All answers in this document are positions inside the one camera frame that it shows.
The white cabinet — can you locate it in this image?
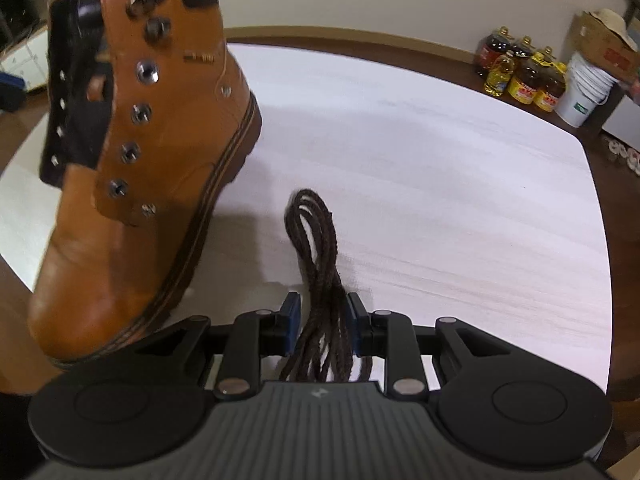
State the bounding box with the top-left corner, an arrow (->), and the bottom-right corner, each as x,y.
1,25 -> 49,92

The tan leather boot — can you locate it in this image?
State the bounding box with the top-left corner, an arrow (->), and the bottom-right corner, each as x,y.
27,0 -> 262,370

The large oil bottle yellow label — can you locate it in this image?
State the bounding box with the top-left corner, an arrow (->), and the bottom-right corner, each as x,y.
506,52 -> 547,105

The dark oil bottle red label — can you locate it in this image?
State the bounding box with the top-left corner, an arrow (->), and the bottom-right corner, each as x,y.
474,26 -> 512,78

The small yellow oil bottle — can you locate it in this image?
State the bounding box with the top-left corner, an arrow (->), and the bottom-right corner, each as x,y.
484,51 -> 515,98

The white plastic bucket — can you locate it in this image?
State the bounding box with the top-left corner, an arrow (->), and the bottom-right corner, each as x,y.
554,51 -> 625,131

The cardboard box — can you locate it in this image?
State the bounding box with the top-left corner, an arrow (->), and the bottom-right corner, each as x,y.
570,9 -> 639,84

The dark brown shoelace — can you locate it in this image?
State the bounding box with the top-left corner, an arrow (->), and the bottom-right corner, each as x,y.
280,188 -> 354,384

